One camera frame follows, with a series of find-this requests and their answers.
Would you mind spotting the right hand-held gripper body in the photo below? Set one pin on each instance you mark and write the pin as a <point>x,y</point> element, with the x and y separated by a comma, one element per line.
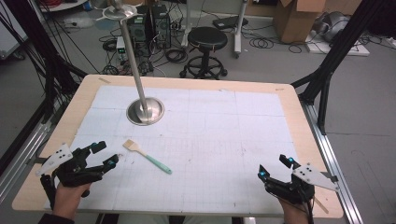
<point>299,186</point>

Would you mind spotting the white floor board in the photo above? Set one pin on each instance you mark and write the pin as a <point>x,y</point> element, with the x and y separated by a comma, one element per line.
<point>358,49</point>

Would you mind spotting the white table leg frame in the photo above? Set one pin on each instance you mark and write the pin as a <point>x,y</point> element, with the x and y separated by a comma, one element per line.
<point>238,28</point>

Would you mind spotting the person's left hand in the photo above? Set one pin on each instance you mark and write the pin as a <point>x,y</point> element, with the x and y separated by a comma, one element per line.
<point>67,199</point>

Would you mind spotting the black metal frame stand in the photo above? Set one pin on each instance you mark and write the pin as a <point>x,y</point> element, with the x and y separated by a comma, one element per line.
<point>49,62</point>
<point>330,68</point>

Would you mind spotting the metal stand with round base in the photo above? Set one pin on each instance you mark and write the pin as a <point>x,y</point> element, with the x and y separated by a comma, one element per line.
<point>144,110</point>

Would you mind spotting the flat black device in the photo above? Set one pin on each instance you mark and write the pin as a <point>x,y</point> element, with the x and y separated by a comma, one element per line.
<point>229,22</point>

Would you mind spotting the small bench power supply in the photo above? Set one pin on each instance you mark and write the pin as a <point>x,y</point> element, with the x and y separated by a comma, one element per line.
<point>121,46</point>

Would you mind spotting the grey rounded appliance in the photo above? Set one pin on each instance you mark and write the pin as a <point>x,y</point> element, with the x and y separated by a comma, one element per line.
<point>331,26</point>

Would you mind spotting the cardboard box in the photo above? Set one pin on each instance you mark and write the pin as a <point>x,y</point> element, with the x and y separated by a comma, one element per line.
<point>295,21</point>

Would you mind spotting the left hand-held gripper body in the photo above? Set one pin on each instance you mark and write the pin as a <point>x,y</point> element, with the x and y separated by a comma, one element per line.
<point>77,172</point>

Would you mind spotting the black computer tower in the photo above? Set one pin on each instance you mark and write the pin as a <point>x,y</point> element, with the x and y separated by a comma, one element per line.
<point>162,28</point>
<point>137,29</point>

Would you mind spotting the person's right hand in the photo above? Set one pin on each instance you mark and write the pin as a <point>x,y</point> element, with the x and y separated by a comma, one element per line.
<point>295,213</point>

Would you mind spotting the black round stool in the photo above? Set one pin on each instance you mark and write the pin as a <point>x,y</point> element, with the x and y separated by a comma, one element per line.
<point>207,39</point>

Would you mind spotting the aluminium rail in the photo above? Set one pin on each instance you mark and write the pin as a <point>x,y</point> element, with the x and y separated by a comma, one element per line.
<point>339,174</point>
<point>18,158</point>

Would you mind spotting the white grid paper mat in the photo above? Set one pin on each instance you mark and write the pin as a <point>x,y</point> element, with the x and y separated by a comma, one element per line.
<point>202,149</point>

